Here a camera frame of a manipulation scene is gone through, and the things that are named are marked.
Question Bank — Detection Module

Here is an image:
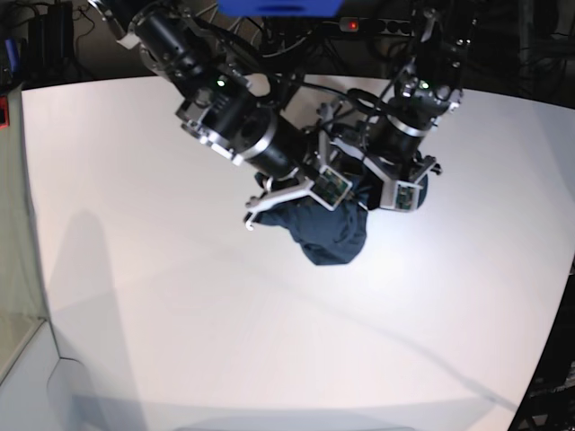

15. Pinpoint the black power strip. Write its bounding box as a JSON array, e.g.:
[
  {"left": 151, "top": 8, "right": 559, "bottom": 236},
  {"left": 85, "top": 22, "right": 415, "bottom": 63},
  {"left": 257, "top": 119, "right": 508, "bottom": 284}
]
[{"left": 339, "top": 17, "right": 412, "bottom": 36}]

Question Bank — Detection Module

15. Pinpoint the blue object at left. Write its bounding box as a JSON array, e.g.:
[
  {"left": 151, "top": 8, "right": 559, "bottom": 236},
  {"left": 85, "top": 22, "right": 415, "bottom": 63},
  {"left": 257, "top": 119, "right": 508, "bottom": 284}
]
[{"left": 4, "top": 38, "right": 21, "bottom": 75}]

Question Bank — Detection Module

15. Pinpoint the dark blue t-shirt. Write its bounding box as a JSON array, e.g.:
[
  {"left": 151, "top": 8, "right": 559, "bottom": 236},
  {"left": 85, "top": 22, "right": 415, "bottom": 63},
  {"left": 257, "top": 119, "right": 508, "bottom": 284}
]
[{"left": 253, "top": 165, "right": 430, "bottom": 267}]

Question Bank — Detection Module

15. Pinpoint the red clamp at table edge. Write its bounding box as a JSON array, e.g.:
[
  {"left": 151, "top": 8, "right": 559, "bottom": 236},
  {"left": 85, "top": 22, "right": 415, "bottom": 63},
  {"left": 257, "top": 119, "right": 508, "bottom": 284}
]
[{"left": 0, "top": 96, "right": 10, "bottom": 129}]

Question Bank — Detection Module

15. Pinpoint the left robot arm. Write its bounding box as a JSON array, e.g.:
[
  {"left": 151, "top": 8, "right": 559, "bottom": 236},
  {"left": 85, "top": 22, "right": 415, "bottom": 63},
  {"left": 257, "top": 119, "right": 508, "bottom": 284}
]
[{"left": 331, "top": 1, "right": 480, "bottom": 213}]

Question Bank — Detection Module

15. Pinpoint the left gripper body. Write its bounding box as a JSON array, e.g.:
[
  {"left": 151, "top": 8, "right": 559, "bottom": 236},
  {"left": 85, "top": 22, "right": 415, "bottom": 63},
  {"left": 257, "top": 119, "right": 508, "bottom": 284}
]
[{"left": 332, "top": 137, "right": 442, "bottom": 212}]

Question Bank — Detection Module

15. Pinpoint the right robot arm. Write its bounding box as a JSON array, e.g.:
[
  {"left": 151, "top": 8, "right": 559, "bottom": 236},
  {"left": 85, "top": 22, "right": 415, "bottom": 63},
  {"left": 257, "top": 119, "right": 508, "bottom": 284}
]
[{"left": 90, "top": 1, "right": 352, "bottom": 229}]

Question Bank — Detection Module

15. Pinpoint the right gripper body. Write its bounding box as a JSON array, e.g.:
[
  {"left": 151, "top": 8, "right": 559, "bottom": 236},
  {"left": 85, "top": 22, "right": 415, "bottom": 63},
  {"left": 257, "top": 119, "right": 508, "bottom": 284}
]
[{"left": 243, "top": 101, "right": 352, "bottom": 231}]

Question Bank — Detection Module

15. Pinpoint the blue box at top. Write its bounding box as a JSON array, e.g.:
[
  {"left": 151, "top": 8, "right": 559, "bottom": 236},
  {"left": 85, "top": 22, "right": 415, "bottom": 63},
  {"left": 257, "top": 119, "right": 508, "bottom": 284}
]
[{"left": 217, "top": 0, "right": 342, "bottom": 17}]

